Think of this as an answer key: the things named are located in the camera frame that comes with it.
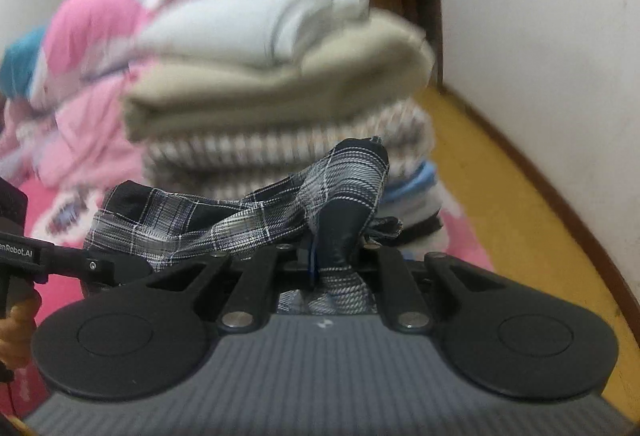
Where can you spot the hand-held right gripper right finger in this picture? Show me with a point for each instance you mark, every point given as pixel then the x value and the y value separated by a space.
pixel 395 281

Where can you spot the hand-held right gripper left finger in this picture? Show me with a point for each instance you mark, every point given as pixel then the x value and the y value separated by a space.
pixel 312 268

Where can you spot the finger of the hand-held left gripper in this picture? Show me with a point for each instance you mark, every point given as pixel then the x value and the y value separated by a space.
pixel 90 265

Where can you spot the black white plaid pants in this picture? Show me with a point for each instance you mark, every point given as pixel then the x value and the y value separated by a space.
pixel 240 216

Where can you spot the stack of folded clothes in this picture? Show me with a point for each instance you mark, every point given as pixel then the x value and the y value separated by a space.
pixel 280 81

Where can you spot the person's left hand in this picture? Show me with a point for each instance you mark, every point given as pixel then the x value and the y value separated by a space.
pixel 17 328

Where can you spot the pink floral fleece blanket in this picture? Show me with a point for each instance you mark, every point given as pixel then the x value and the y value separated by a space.
pixel 50 216

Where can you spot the teal cartoon pillow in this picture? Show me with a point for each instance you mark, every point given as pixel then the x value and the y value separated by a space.
pixel 22 61

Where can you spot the pink patterned duvet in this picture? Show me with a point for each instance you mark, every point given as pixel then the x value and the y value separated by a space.
pixel 100 41

